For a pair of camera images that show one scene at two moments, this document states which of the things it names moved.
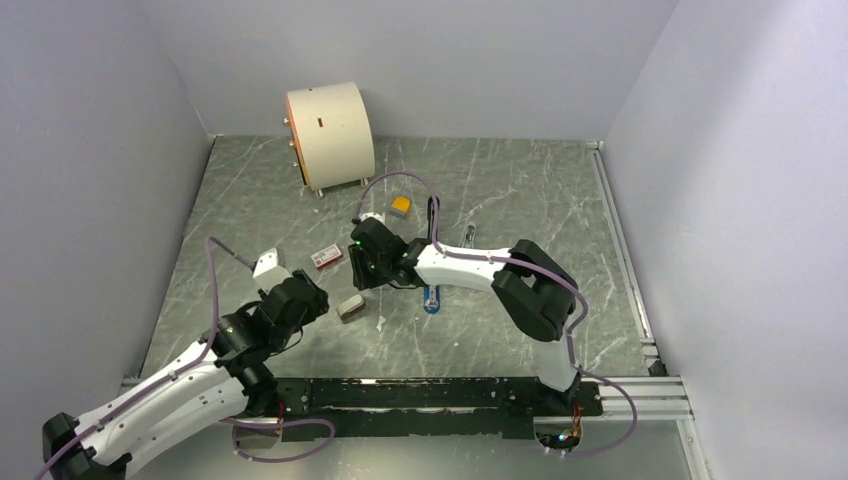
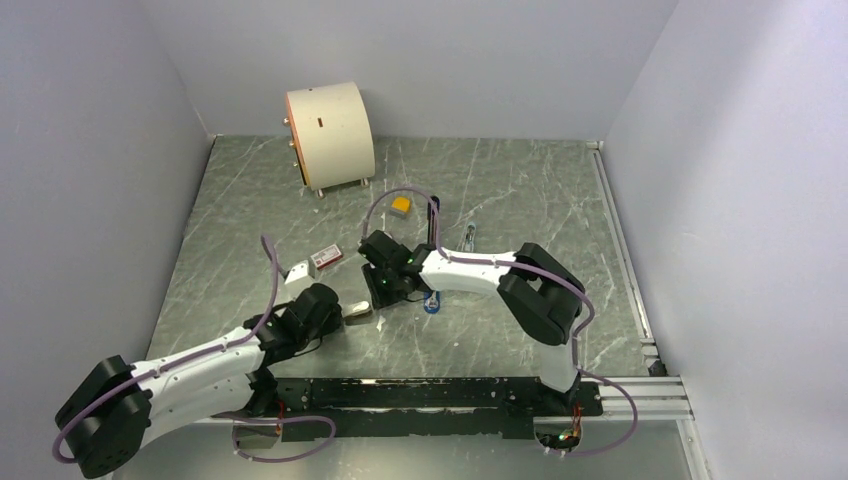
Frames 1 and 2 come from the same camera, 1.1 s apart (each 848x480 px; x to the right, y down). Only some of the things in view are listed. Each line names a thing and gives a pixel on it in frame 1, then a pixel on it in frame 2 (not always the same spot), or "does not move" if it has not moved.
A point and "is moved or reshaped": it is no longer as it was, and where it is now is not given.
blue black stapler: x=432 y=298 does not move
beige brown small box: x=351 y=308 is moved or reshaped
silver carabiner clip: x=470 y=235 does not move
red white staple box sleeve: x=326 y=257 does not move
